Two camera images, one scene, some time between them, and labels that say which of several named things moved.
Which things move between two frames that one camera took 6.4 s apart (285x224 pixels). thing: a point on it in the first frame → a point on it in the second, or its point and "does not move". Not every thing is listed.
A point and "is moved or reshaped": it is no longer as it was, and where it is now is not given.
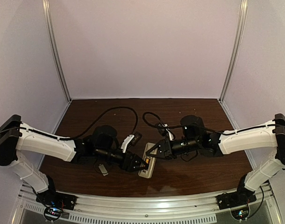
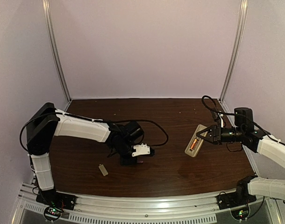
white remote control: (150, 161) is moved or reshaped
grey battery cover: (103, 170) does not move
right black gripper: (166, 149) → (216, 134)
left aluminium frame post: (46, 7) does not move
